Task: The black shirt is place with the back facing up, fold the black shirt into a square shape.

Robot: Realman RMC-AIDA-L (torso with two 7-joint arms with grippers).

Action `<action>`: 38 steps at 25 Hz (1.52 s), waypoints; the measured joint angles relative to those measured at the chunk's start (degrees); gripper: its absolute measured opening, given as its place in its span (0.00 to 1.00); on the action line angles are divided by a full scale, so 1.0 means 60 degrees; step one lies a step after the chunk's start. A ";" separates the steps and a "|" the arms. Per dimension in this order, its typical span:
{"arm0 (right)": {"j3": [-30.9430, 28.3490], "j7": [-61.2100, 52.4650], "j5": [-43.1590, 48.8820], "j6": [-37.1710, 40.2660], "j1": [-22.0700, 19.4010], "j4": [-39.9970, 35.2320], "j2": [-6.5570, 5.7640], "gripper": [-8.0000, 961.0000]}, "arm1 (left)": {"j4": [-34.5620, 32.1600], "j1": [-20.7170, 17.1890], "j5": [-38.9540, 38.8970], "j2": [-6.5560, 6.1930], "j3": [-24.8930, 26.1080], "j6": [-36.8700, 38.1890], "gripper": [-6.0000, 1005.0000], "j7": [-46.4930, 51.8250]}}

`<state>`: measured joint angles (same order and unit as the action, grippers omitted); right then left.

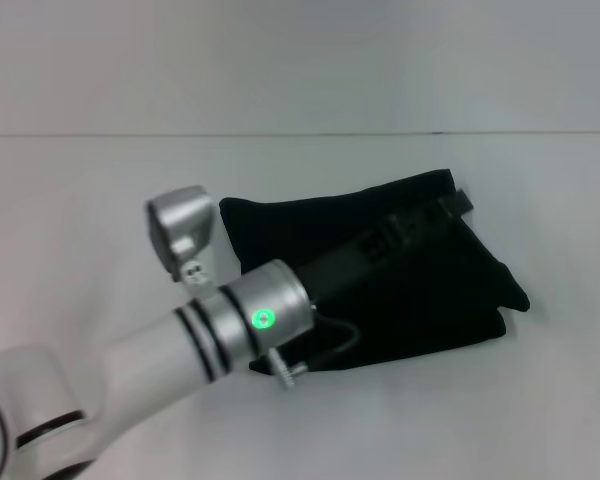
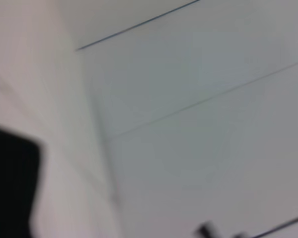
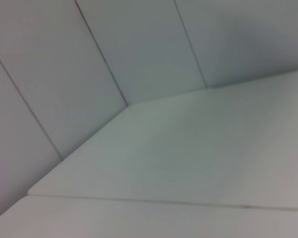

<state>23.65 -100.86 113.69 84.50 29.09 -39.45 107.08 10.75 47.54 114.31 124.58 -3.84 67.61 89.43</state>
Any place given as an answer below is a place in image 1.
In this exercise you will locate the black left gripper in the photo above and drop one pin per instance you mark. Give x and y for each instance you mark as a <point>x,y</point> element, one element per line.
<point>350,265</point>

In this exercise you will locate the black t-shirt with FREE print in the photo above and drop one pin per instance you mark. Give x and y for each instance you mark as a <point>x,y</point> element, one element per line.
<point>430,300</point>

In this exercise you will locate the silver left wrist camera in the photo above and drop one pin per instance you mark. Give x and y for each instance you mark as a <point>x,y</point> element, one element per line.
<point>180,225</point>

